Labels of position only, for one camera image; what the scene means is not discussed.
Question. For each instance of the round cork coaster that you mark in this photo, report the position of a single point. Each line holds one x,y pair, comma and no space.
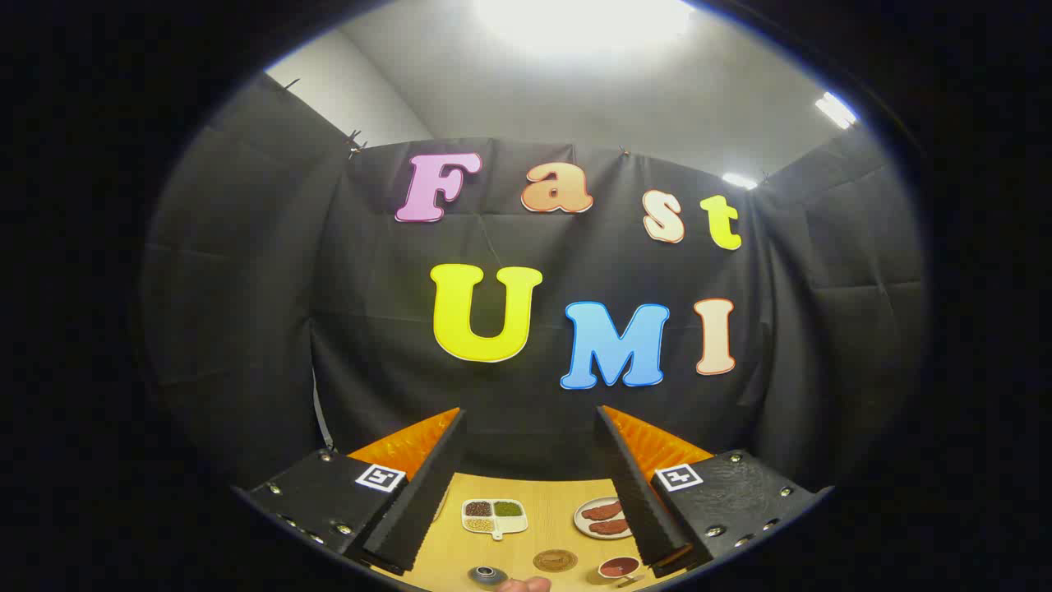
555,561

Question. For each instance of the white divided dish with beans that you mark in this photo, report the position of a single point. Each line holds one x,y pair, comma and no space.
494,520

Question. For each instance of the brown meat slice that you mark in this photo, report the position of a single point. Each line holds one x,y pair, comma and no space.
609,528
602,511

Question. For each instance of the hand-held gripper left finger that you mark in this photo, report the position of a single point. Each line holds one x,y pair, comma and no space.
427,493

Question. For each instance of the black backdrop cloth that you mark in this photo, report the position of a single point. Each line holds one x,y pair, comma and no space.
370,329

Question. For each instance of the white round plate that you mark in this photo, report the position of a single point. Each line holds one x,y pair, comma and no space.
580,524

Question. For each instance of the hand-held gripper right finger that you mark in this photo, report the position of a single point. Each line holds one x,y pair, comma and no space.
637,493

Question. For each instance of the silver juice bottle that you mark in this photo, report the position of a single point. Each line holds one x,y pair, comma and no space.
485,574

